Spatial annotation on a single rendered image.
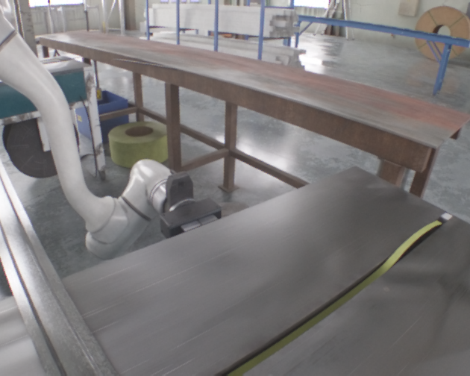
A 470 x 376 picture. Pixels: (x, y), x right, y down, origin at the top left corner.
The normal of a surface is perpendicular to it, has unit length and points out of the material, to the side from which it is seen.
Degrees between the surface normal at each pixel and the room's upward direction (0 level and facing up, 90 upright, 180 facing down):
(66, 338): 0
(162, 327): 0
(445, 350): 0
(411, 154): 90
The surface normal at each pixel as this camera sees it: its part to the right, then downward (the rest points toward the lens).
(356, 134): -0.72, 0.33
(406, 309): 0.04, -0.86
